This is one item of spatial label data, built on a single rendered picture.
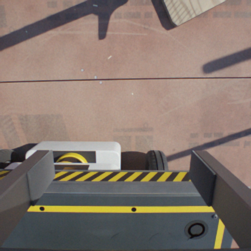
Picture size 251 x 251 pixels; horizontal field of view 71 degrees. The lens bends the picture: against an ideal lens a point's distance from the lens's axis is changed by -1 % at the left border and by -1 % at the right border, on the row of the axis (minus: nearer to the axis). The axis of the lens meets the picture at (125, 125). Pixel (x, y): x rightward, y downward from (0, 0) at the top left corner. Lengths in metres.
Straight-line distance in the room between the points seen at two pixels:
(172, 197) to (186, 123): 0.35
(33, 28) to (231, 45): 0.60
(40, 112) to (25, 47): 0.20
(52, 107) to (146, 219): 0.45
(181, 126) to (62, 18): 0.50
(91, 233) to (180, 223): 0.16
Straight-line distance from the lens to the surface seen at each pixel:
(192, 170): 0.17
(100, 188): 0.32
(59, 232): 0.39
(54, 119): 0.64
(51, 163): 0.17
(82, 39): 0.61
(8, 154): 0.66
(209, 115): 0.66
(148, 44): 0.60
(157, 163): 0.51
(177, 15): 0.61
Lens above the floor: 0.58
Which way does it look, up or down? 76 degrees down
